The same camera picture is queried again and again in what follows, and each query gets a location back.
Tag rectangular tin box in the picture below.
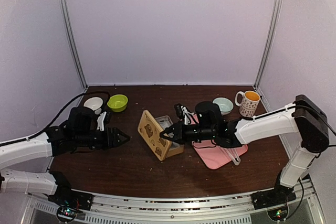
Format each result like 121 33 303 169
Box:
155 115 184 158

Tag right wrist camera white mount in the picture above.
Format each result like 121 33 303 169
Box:
174 103 198 125

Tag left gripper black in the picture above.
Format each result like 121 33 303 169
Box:
74 127 130 150

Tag aluminium frame post left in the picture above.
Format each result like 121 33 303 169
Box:
59 0 88 89

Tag light blue striped bowl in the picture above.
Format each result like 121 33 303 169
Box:
213 97 234 115

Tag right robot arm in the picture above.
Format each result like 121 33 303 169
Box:
182 95 330 204

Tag aluminium frame rail right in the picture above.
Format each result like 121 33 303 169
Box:
254 0 283 90

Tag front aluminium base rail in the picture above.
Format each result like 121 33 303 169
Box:
19 179 326 223

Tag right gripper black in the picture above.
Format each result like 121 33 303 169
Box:
160 121 216 146

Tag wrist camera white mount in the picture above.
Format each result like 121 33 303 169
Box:
97 111 111 132
174 103 198 125

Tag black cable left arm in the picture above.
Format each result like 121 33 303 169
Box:
0 91 111 146

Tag lime green bowl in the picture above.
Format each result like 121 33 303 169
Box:
107 94 128 113

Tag clear plastic tongs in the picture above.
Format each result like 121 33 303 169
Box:
224 148 241 166

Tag pink plastic tray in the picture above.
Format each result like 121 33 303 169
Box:
188 113 249 169

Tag small white bowl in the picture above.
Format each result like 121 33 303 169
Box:
83 97 103 115

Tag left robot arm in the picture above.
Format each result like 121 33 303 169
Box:
1 106 131 205

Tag bear print tin lid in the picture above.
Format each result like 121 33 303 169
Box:
138 110 165 161

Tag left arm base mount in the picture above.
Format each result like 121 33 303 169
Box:
48 172 93 210

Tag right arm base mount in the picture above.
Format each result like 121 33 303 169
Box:
251 182 297 210

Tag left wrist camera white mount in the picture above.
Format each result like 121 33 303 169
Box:
97 111 111 132

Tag floral white mug yellow inside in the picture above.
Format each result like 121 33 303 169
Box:
235 91 261 118

